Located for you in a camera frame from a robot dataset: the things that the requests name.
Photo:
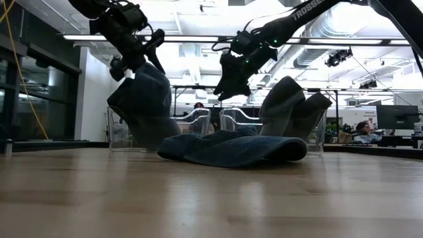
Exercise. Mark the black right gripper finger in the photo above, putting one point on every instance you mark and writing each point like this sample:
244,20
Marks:
226,79
243,84

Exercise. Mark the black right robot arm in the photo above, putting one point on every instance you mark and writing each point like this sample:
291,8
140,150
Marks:
297,20

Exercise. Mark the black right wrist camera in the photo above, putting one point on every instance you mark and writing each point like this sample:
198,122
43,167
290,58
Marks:
244,41

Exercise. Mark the white container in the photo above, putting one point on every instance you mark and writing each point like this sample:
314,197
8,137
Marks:
418,129

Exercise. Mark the person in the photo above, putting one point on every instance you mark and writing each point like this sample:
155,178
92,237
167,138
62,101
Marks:
199,105
363,130

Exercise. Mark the clear plastic bin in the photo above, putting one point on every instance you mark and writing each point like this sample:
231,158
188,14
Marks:
236,120
198,122

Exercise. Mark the black ceiling spotlight cluster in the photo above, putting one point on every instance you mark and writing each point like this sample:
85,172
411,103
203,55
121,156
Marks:
337,57

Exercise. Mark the silver metal post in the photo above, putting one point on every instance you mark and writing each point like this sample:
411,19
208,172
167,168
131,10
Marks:
8,147

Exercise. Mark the dark glass partition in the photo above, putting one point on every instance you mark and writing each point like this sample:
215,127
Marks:
49,82

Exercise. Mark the silver ventilation duct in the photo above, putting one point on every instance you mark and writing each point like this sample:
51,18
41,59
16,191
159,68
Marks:
314,56

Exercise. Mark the long ceiling light strip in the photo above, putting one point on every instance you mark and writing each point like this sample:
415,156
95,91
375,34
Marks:
347,41

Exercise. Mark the black background workstation frame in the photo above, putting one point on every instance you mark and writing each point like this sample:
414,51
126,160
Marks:
330,90
198,87

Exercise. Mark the dark blue towel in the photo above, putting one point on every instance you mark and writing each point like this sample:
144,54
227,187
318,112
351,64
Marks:
248,152

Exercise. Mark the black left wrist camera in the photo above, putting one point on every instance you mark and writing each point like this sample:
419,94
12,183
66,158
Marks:
130,16

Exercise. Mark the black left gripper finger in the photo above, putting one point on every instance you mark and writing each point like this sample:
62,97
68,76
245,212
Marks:
154,57

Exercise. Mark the black computer monitor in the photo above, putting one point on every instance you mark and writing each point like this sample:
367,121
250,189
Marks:
396,115

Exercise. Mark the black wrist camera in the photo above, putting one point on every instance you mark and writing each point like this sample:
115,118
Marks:
130,16
244,41

